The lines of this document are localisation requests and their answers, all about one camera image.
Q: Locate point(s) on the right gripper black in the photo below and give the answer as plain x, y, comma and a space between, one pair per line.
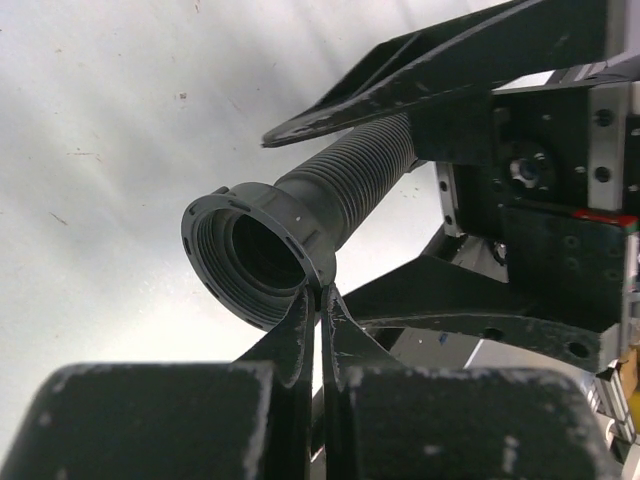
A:
550, 173

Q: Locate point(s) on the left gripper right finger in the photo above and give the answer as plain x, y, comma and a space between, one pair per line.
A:
385, 420

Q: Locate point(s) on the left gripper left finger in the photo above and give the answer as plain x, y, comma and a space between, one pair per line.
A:
247, 419

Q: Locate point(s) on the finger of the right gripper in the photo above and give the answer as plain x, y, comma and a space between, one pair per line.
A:
472, 53

